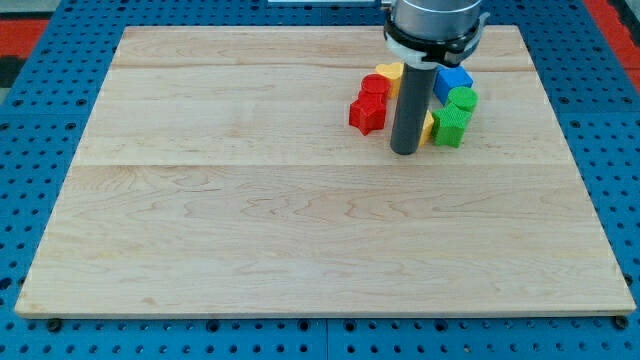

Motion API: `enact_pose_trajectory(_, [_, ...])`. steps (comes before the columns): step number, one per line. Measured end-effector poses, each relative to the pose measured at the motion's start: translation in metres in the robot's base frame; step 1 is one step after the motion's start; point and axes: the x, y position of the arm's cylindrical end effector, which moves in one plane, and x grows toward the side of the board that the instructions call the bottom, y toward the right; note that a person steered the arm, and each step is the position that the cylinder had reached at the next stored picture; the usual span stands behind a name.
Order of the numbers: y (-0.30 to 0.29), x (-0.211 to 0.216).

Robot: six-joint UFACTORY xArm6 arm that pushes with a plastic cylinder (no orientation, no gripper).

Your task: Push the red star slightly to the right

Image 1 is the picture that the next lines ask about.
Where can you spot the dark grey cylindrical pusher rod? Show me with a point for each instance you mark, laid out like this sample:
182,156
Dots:
415,92

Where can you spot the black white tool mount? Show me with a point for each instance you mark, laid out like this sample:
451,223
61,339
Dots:
427,54

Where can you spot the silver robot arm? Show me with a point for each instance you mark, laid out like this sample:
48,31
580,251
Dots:
427,34

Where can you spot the green star block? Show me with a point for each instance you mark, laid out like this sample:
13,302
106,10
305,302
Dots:
450,123

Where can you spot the red star block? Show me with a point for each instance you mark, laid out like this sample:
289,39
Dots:
368,112

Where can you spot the yellow block behind rod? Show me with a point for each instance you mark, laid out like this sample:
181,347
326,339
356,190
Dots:
427,129

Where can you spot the blue cube block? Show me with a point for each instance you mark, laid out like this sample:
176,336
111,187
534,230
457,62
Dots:
449,78

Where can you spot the yellow heart block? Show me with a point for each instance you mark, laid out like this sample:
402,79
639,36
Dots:
393,73

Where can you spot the red cylinder block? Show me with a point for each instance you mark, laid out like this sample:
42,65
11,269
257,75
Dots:
375,85

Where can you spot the green cylinder block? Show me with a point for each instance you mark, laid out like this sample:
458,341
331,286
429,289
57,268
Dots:
464,98

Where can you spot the light wooden board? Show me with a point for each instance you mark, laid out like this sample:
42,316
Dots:
218,177

